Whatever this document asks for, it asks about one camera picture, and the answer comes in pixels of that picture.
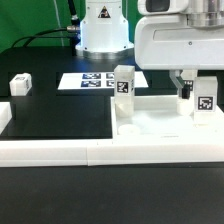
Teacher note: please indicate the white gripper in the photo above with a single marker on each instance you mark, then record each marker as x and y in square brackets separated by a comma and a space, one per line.
[168, 43]

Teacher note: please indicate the white square tabletop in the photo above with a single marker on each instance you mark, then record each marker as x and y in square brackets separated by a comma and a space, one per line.
[156, 116]

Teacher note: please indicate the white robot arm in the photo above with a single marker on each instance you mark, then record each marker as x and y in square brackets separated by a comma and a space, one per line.
[104, 30]

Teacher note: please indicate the white marker sheet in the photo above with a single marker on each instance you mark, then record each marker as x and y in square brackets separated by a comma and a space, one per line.
[92, 80]

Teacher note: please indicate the white U-shaped fence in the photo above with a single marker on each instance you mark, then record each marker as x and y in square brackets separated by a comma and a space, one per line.
[119, 150]

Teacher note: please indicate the metal cable connector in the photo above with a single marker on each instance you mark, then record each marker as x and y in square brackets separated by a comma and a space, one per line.
[73, 29]

